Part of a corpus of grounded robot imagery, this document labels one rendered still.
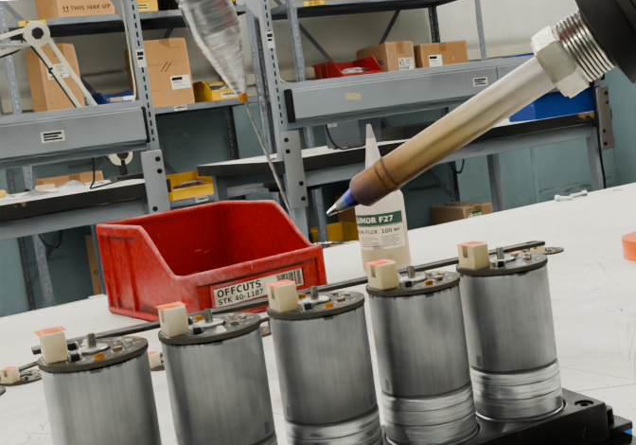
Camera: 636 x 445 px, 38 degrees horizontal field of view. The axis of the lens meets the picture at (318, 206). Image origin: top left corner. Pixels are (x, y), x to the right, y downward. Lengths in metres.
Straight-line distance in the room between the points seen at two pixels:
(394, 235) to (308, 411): 0.40
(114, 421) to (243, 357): 0.03
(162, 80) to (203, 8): 4.28
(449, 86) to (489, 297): 2.88
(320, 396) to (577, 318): 0.24
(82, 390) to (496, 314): 0.11
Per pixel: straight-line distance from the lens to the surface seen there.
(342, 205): 0.22
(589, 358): 0.39
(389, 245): 0.62
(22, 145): 2.54
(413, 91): 3.03
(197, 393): 0.22
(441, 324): 0.24
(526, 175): 6.12
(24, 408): 0.44
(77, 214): 2.64
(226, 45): 0.20
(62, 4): 4.31
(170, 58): 4.50
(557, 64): 0.20
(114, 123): 2.60
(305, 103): 2.83
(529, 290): 0.25
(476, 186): 5.87
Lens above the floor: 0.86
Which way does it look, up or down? 5 degrees down
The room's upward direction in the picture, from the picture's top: 8 degrees counter-clockwise
